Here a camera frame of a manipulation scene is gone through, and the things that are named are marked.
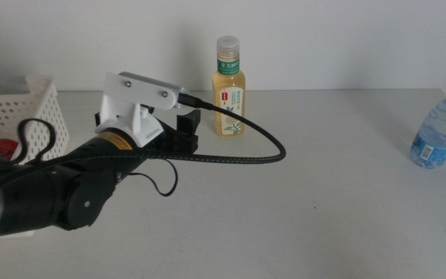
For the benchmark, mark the red soda can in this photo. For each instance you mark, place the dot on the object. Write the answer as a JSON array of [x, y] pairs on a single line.
[[2, 149]]

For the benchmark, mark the clear water bottle blue cap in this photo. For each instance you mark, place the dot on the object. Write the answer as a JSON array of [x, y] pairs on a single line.
[[438, 135]]

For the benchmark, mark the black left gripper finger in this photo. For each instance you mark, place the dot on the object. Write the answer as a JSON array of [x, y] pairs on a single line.
[[189, 122], [98, 119]]

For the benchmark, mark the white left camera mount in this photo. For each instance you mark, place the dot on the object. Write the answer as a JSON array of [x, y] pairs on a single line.
[[138, 91]]

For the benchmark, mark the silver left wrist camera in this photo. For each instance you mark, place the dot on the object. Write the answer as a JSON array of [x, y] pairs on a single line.
[[183, 97]]

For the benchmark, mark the yellow tea bottle green label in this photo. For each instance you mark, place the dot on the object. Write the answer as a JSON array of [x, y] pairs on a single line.
[[228, 81]]

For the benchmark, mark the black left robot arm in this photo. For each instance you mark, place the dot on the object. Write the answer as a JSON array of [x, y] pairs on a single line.
[[33, 193]]

